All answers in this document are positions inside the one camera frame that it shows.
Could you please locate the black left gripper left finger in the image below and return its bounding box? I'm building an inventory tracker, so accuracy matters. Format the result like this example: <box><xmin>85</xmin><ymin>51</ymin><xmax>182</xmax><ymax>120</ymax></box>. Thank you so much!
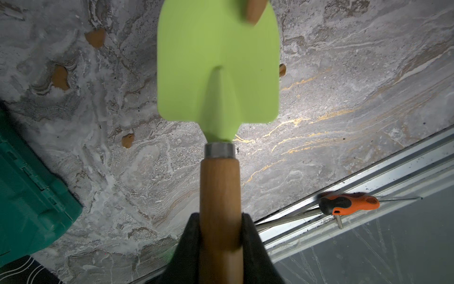
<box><xmin>157</xmin><ymin>213</ymin><xmax>201</xmax><ymax>284</ymax></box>

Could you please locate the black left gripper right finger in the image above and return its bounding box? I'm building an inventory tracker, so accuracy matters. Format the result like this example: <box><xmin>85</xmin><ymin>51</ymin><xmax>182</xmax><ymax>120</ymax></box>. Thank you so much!
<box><xmin>241</xmin><ymin>213</ymin><xmax>284</xmax><ymax>284</ymax></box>

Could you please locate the brown soil lump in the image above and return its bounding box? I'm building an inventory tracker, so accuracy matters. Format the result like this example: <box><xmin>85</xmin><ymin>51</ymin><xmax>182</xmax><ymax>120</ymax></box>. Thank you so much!
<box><xmin>121</xmin><ymin>134</ymin><xmax>135</xmax><ymax>149</ymax></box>
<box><xmin>52</xmin><ymin>65</ymin><xmax>70</xmax><ymax>91</ymax></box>
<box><xmin>85</xmin><ymin>28</ymin><xmax>106</xmax><ymax>49</ymax></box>

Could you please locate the green plastic tool case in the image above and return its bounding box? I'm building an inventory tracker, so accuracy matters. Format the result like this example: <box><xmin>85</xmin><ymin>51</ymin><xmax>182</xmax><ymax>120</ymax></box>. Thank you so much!
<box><xmin>1</xmin><ymin>111</ymin><xmax>82</xmax><ymax>266</ymax></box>

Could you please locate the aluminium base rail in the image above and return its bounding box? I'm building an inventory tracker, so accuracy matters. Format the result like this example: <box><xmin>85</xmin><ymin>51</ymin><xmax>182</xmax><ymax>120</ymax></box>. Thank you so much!
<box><xmin>131</xmin><ymin>125</ymin><xmax>454</xmax><ymax>284</ymax></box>

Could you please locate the orange handled screwdriver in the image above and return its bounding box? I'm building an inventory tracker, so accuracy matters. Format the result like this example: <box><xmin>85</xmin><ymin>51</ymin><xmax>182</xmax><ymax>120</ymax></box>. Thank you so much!
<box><xmin>319</xmin><ymin>193</ymin><xmax>423</xmax><ymax>230</ymax></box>

